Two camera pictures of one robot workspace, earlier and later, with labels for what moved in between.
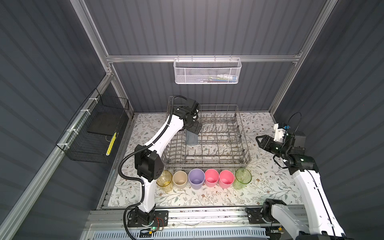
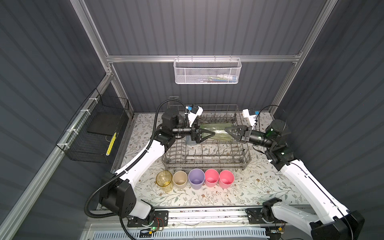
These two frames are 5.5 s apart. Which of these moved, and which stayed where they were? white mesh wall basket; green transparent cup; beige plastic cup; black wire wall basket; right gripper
Moved: green transparent cup; right gripper
Stayed: beige plastic cup; black wire wall basket; white mesh wall basket
